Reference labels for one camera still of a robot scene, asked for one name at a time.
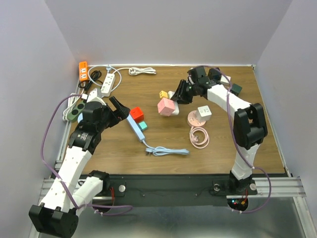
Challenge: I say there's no red cube socket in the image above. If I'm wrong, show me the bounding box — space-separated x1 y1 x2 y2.
130 107 144 123

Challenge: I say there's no light blue power strip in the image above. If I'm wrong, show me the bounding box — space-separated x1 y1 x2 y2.
126 114 145 143

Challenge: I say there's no yellow small plug adapter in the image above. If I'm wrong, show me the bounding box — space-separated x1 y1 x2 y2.
159 90 169 99

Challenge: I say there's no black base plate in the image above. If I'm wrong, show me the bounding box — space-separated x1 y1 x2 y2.
93 174 258 207

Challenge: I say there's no white bundled cable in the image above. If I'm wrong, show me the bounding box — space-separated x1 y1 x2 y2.
128 66 157 76

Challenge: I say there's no teal small plug adapter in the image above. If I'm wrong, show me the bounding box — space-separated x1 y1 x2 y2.
138 121 148 131

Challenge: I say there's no pink cube socket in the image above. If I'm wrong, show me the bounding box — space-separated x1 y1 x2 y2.
157 98 174 117

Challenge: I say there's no white square charger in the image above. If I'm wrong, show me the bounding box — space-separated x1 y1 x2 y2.
220 75 231 85

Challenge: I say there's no black cube adapter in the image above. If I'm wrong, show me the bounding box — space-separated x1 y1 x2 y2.
208 67 222 82

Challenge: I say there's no round pink socket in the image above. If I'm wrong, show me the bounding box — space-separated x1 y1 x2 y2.
187 110 206 127

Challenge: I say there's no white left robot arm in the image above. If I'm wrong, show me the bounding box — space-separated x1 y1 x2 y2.
29 96 130 238

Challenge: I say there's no black coiled cable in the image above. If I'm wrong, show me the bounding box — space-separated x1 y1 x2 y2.
78 70 103 89

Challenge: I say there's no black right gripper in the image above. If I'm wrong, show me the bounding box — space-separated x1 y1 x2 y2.
169 79 198 105

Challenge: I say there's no dark green cube adapter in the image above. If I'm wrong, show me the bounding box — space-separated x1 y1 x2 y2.
230 83 242 97

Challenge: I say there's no white long power strip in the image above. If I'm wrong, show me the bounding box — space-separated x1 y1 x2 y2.
101 73 115 97

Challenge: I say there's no light blue coiled cable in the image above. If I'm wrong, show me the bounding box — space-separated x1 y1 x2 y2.
144 140 191 157

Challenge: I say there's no pink cable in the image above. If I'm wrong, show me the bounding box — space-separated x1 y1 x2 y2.
189 126 210 150

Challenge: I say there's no white coiled cable left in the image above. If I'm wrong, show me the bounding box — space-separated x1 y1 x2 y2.
62 92 82 121

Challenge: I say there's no white triangular power strip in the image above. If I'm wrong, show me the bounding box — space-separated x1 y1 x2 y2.
168 91 179 116

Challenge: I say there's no round light blue socket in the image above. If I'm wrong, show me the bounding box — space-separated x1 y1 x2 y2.
77 114 83 123

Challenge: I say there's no dark green power strip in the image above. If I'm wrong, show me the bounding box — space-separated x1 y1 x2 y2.
66 100 86 122

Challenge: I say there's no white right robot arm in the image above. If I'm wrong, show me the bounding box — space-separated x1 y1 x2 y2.
171 66 268 193

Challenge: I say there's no white cube socket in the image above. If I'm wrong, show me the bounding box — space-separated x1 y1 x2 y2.
195 105 212 122

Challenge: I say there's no orange power strip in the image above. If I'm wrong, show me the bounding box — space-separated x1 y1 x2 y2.
78 61 88 82

